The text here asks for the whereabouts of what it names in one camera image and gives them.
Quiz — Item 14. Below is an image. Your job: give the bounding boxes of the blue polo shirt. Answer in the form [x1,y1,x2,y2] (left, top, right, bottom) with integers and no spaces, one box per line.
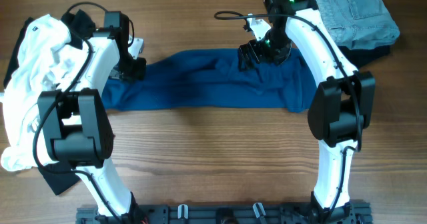
[101,49,316,113]

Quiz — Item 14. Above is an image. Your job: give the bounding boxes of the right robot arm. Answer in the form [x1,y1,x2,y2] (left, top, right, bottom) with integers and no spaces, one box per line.
[238,0,375,223]

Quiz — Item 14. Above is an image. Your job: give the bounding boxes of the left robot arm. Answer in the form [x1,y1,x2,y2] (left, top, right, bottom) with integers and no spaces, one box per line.
[35,11,149,223]

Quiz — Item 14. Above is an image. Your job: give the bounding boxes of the folded black garment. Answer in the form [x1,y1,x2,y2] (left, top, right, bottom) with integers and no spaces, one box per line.
[339,45,391,68]

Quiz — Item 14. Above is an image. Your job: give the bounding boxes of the white shirt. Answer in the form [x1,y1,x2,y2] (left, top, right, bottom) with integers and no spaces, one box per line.
[1,14,88,171]

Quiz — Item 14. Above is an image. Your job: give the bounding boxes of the folded light blue jeans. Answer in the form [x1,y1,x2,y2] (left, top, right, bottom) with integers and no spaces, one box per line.
[315,0,400,50]

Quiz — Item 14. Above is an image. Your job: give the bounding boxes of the black garment left pile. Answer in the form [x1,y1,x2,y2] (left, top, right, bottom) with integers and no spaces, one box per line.
[3,9,97,197]

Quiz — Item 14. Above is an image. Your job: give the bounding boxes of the left black cable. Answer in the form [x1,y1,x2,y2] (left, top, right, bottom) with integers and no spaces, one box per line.
[32,1,136,224]

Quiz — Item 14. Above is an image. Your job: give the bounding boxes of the black cable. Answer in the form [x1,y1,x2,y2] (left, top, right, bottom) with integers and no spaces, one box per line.
[213,10,364,223]
[32,1,136,224]

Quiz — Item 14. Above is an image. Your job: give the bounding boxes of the right black cable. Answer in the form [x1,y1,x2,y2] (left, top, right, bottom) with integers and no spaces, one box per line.
[213,10,364,223]

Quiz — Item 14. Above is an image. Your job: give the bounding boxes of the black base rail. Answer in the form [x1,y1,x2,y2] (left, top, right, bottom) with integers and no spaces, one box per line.
[75,202,373,224]

